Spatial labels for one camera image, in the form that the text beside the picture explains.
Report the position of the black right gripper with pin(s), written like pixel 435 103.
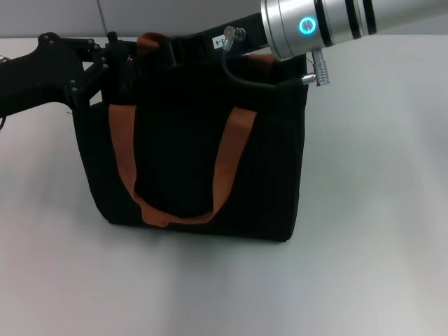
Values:
pixel 203 47

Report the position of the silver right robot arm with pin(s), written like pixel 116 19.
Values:
pixel 332 21

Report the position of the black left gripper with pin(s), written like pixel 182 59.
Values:
pixel 38 77

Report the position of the silver metal zipper pull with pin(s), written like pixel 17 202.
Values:
pixel 129 61

